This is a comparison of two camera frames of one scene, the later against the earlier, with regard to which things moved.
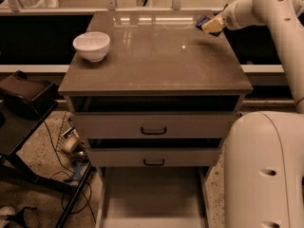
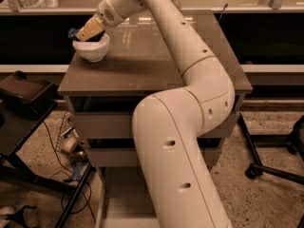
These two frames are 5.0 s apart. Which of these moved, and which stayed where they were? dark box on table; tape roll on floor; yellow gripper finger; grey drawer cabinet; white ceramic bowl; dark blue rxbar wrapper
Moved: yellow gripper finger; dark blue rxbar wrapper
Stayed: dark box on table; tape roll on floor; white ceramic bowl; grey drawer cabinet
